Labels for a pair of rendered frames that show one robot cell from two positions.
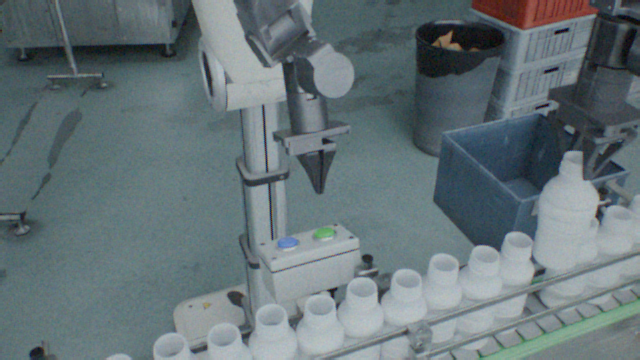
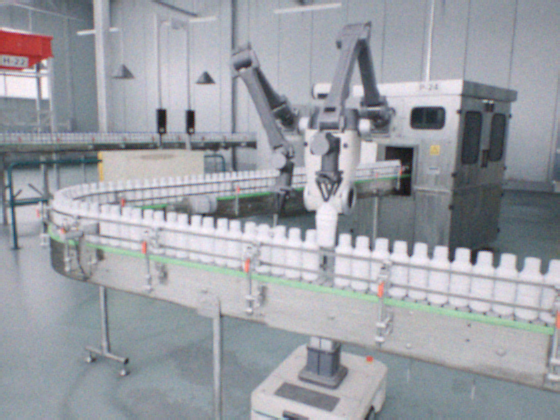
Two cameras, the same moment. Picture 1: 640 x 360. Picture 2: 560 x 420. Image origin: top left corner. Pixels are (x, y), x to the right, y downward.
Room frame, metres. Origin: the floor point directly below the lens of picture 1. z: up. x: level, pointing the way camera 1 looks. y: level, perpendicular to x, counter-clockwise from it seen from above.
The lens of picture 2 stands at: (-0.49, -1.33, 1.50)
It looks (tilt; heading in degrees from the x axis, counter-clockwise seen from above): 10 degrees down; 49
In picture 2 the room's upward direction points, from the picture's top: 1 degrees clockwise
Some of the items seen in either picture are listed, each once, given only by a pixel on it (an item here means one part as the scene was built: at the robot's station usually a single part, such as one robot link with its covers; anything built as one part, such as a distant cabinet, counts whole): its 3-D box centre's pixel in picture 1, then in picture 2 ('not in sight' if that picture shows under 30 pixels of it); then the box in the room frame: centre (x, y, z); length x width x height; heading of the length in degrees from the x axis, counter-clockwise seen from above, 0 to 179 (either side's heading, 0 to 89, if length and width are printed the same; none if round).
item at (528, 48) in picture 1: (531, 29); not in sight; (3.05, -1.19, 0.55); 0.61 x 0.41 x 0.22; 119
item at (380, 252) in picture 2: (629, 242); (380, 265); (0.68, -0.50, 1.08); 0.06 x 0.06 x 0.17
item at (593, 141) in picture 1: (589, 143); (328, 187); (0.60, -0.34, 1.32); 0.07 x 0.07 x 0.09; 22
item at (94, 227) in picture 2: not in sight; (82, 254); (0.13, 0.63, 0.96); 0.23 x 0.10 x 0.27; 22
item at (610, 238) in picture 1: (603, 255); (361, 263); (0.65, -0.44, 1.08); 0.06 x 0.06 x 0.17
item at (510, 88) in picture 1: (523, 66); not in sight; (3.05, -1.19, 0.33); 0.61 x 0.41 x 0.22; 118
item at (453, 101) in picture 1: (452, 91); not in sight; (2.75, -0.72, 0.32); 0.45 x 0.45 x 0.64
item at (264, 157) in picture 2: not in sight; (282, 159); (4.80, 4.61, 0.96); 0.82 x 0.50 x 1.91; 4
